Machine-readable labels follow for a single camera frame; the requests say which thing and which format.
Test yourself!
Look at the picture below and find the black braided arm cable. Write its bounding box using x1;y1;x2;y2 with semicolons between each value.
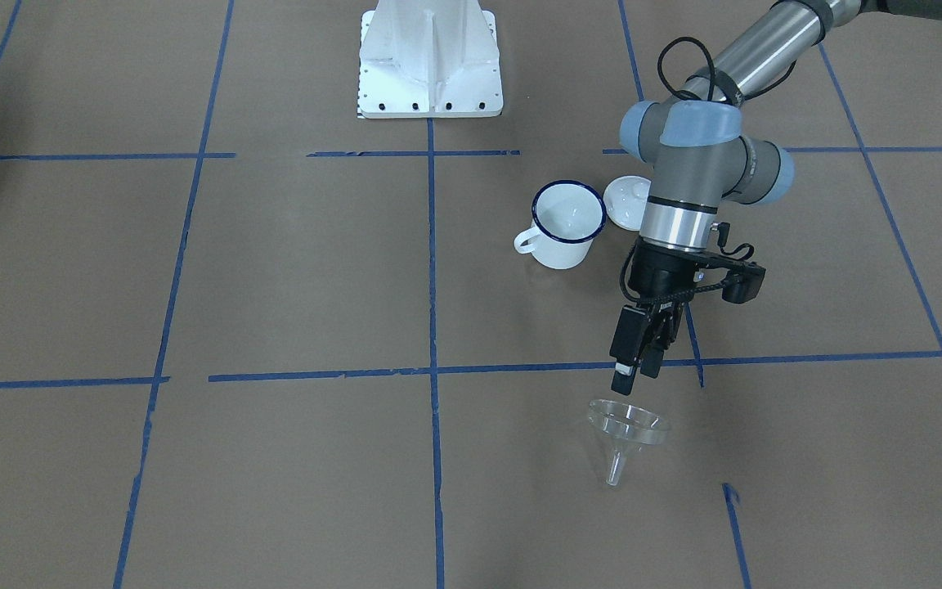
620;37;799;303

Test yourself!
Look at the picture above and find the white camera stand base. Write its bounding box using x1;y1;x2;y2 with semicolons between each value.
357;1;505;119

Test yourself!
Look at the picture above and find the white ceramic lid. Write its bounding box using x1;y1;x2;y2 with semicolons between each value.
603;175;651;232

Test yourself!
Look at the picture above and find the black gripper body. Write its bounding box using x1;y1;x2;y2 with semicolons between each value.
626;237;704;312

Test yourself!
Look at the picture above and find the white enamel mug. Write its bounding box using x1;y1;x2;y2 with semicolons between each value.
513;180;607;271

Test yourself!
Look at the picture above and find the brown paper table cover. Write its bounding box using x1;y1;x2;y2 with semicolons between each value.
0;1;942;588

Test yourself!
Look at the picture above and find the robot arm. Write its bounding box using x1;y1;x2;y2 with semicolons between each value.
610;1;942;395

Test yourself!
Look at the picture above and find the clear plastic funnel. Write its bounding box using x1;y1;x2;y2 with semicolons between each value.
587;398;671;488

